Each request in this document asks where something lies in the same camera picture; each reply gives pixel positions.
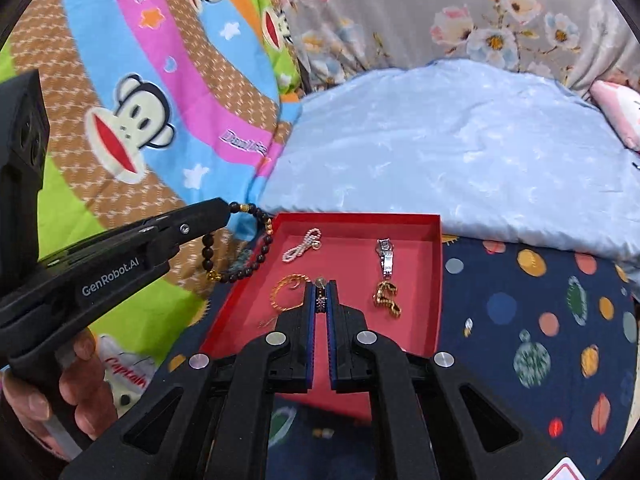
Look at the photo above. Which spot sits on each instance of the pink cartoon pillow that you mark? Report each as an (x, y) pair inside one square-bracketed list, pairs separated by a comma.
[(620, 110)]

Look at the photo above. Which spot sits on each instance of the person's left hand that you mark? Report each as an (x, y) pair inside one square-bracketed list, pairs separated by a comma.
[(80, 390)]

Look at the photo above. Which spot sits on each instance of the red shallow box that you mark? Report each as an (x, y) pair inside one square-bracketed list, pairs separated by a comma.
[(350, 270)]

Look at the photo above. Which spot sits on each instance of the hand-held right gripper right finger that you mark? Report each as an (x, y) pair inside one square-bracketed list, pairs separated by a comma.
[(332, 345)]

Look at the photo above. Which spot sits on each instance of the small silver watch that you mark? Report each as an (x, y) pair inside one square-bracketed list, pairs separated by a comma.
[(386, 260)]

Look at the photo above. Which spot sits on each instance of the grey floral cloth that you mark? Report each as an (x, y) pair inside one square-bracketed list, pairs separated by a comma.
[(400, 10)]

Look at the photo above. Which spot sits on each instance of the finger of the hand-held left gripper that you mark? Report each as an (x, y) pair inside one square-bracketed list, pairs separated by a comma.
[(195, 225)]

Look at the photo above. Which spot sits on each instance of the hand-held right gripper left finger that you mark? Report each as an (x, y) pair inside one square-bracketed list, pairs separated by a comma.
[(307, 345)]

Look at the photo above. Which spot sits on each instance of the colourful cartoon monkey blanket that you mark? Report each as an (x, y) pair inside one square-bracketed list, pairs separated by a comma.
[(150, 60)]

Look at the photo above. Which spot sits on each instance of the light blue quilt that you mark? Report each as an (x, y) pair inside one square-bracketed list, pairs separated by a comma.
[(450, 160)]

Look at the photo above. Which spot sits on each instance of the gold link watch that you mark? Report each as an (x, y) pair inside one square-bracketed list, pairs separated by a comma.
[(385, 300)]

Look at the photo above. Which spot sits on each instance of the navy planet print sheet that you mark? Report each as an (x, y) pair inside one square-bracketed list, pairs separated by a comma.
[(500, 360)]

